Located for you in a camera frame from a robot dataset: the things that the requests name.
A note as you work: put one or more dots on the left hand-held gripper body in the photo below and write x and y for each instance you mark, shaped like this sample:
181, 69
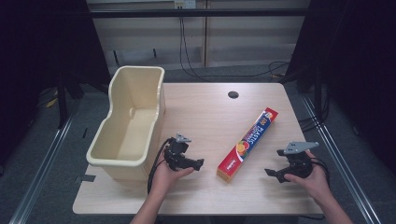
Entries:
176, 152

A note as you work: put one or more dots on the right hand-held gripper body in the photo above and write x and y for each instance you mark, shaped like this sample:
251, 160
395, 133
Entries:
297, 158

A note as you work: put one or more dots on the red plastic wrap box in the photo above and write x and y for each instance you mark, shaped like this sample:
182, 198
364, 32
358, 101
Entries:
249, 143

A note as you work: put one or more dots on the cream plastic bin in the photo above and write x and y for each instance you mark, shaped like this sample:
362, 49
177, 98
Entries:
137, 130

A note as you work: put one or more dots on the person's left hand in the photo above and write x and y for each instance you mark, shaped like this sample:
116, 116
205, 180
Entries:
166, 179

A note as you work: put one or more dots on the person's right hand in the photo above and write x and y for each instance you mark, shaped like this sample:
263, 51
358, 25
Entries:
313, 183

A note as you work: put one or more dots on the black metal stand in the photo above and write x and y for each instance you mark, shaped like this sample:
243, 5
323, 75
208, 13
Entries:
62, 93
317, 87

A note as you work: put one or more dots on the black floor tape piece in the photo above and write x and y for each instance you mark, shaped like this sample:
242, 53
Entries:
84, 178

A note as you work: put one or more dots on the dark curtain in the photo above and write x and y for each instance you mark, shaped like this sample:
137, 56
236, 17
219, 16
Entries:
355, 68
37, 62

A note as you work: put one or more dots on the black horizontal bar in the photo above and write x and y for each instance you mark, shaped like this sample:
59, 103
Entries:
199, 12

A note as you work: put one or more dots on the silver floor rail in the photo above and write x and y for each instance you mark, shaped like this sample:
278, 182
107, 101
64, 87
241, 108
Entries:
40, 174
339, 161

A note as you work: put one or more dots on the white wall socket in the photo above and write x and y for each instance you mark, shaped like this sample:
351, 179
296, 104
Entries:
185, 3

